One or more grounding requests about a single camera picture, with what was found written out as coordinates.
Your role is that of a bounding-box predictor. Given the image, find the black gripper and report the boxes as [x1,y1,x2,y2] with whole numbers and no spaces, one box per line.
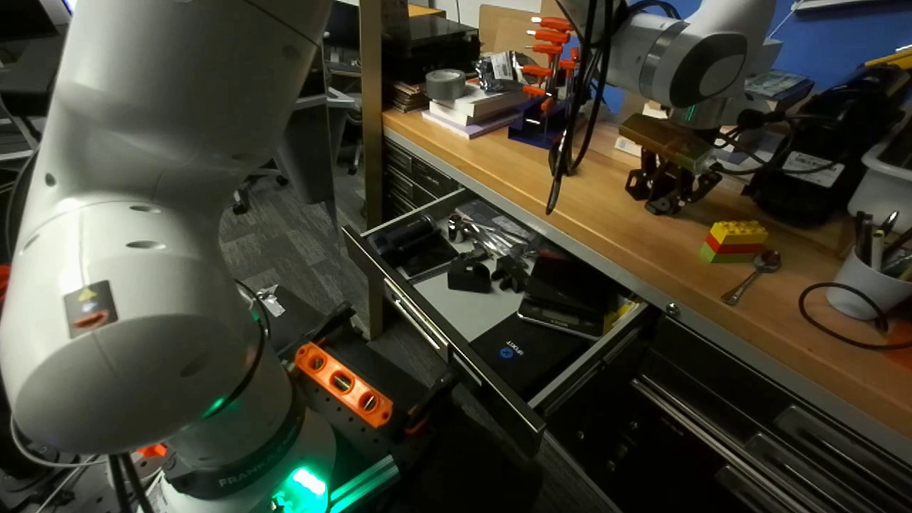
[625,153,721,214]

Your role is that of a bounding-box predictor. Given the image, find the grey metal tool drawer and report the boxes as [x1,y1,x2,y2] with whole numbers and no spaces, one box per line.
[339,181,663,459]

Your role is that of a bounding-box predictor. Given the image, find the black closed drawer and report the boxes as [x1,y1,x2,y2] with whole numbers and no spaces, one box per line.
[383,166,452,210]
[383,136,463,186]

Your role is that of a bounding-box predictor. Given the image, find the yellow red green Lego stack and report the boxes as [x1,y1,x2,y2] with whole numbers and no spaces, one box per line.
[698,215,772,267]

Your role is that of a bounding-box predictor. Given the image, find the metal spoon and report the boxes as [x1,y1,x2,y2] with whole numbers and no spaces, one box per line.
[721,248,784,308]

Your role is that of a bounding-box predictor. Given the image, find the black label maker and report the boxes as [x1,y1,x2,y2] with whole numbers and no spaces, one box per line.
[744,66,908,231]

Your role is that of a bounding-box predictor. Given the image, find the blue hex key stand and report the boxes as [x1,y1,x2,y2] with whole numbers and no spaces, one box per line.
[507,96,574,153]

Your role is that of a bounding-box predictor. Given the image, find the silver pliers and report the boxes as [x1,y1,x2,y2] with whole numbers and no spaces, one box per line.
[453,208,540,260]

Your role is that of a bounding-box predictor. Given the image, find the black pronged plug adapter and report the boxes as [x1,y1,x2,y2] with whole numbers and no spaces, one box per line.
[494,260,531,294]

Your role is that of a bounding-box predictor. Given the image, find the thick white book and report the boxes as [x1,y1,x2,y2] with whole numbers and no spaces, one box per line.
[436,87,524,124]

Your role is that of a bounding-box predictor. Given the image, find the lavender flat folder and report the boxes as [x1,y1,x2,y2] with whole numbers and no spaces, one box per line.
[423,109,523,141]

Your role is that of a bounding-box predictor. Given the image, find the white plastic bin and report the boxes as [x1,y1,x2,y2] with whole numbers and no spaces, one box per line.
[846,110,912,235]

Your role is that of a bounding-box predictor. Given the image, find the white cup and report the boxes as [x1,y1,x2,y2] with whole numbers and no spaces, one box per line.
[825,250,912,322]

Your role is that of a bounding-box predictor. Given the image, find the black block with square recess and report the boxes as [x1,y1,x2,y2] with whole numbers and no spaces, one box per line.
[447,253,497,297]

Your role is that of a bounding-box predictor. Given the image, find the silver metal tool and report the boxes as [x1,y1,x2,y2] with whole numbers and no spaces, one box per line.
[879,208,905,265]

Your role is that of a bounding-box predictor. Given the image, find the black iFixit tool case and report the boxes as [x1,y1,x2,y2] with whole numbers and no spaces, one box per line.
[469,310,594,402]

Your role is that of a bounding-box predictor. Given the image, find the black electronics box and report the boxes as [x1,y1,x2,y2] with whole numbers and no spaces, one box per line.
[383,13,483,82]

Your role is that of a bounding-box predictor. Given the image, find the grey waste bin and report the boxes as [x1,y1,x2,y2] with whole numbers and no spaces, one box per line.
[279,87,342,208]

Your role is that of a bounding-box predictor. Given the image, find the orange spirit level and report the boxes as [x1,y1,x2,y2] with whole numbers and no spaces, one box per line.
[288,338,397,434]

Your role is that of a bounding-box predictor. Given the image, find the office chair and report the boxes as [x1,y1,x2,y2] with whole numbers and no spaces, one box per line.
[225,158,295,215]

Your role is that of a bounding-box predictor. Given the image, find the white paper tag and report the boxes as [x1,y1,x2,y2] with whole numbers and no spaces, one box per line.
[255,282,288,322]

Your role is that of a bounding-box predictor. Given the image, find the red orange button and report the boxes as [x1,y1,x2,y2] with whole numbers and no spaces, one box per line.
[131,434,174,466]

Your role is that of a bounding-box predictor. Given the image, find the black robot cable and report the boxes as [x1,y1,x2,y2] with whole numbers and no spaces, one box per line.
[543,0,635,215]

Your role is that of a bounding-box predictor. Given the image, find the dark handled tool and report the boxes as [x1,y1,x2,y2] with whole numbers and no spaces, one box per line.
[853,210,879,267]

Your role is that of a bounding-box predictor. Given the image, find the thin black cable loop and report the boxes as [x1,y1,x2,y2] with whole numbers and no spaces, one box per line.
[796,280,912,352]

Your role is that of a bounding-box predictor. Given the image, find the grey duct tape roll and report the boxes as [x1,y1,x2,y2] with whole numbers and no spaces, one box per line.
[423,66,470,106]

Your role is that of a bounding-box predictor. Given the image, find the white floor cable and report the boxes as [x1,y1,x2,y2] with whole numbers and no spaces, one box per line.
[10,416,98,513]

